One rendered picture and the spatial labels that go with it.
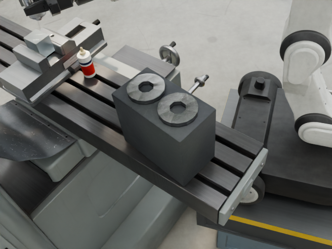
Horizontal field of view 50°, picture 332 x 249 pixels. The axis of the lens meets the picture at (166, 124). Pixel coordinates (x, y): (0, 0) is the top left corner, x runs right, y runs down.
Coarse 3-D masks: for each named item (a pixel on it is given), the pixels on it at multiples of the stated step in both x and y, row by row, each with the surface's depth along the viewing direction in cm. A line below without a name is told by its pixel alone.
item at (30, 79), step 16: (64, 32) 120; (80, 32) 121; (96, 32) 120; (16, 48) 110; (96, 48) 122; (16, 64) 112; (32, 64) 108; (48, 64) 109; (64, 64) 114; (0, 80) 111; (16, 80) 108; (32, 80) 107; (48, 80) 112; (64, 80) 115; (16, 96) 112; (32, 96) 109
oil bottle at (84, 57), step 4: (80, 48) 108; (80, 52) 109; (84, 52) 109; (88, 52) 110; (80, 56) 109; (84, 56) 109; (88, 56) 110; (80, 60) 110; (84, 60) 110; (88, 60) 110; (80, 64) 112; (84, 64) 111; (88, 64) 111; (92, 64) 113; (84, 68) 112; (88, 68) 112; (92, 68) 113; (84, 72) 113; (88, 72) 113; (92, 72) 114; (84, 76) 115; (88, 76) 115; (92, 76) 115
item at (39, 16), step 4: (24, 0) 92; (28, 0) 92; (32, 0) 92; (36, 0) 93; (24, 4) 93; (28, 4) 93; (44, 12) 97; (32, 16) 96; (36, 16) 96; (40, 16) 96
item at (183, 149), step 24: (144, 72) 87; (120, 96) 83; (144, 96) 80; (168, 96) 80; (192, 96) 79; (120, 120) 90; (144, 120) 79; (168, 120) 75; (192, 120) 76; (144, 144) 89; (168, 144) 78; (192, 144) 78; (168, 168) 87; (192, 168) 85
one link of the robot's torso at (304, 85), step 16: (288, 48) 104; (304, 48) 101; (320, 48) 100; (288, 64) 107; (304, 64) 105; (320, 64) 104; (288, 80) 111; (304, 80) 109; (320, 80) 120; (288, 96) 123; (304, 96) 121; (320, 96) 119; (304, 112) 126; (320, 112) 124
